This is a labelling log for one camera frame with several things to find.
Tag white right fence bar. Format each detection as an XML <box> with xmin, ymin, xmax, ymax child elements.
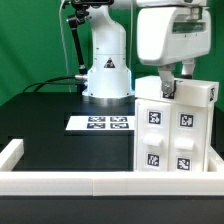
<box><xmin>208</xmin><ymin>148</ymin><xmax>224</xmax><ymax>172</ymax></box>

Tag white cabinet body box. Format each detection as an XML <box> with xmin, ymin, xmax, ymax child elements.
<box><xmin>134</xmin><ymin>99</ymin><xmax>214</xmax><ymax>172</ymax></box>

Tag black cables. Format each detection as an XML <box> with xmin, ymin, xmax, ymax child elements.
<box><xmin>22</xmin><ymin>75</ymin><xmax>84</xmax><ymax>94</ymax></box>

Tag black camera stand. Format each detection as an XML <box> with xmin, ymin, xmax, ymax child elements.
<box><xmin>65</xmin><ymin>0</ymin><xmax>93</xmax><ymax>81</ymax></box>

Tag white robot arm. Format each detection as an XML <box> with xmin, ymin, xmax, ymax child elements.
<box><xmin>82</xmin><ymin>0</ymin><xmax>211</xmax><ymax>105</ymax></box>

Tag white marker base plate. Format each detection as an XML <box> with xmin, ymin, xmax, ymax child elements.
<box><xmin>66</xmin><ymin>116</ymin><xmax>135</xmax><ymax>131</ymax></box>

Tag white fence bar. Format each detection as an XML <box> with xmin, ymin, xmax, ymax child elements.
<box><xmin>208</xmin><ymin>148</ymin><xmax>224</xmax><ymax>172</ymax></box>
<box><xmin>0</xmin><ymin>172</ymin><xmax>224</xmax><ymax>196</ymax></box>
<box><xmin>0</xmin><ymin>139</ymin><xmax>24</xmax><ymax>172</ymax></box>

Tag white left fence bar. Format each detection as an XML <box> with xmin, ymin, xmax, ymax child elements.
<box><xmin>0</xmin><ymin>139</ymin><xmax>24</xmax><ymax>172</ymax></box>

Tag white front fence bar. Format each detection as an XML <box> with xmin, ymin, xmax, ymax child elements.
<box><xmin>0</xmin><ymin>172</ymin><xmax>224</xmax><ymax>196</ymax></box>

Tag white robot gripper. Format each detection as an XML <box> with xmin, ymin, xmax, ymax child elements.
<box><xmin>137</xmin><ymin>7</ymin><xmax>211</xmax><ymax>94</ymax></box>

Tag white cabinet top block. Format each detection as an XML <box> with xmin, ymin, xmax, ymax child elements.
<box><xmin>135</xmin><ymin>76</ymin><xmax>219</xmax><ymax>107</ymax></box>

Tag grey hanging cable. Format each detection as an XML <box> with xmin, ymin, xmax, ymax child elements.
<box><xmin>58</xmin><ymin>0</ymin><xmax>73</xmax><ymax>94</ymax></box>

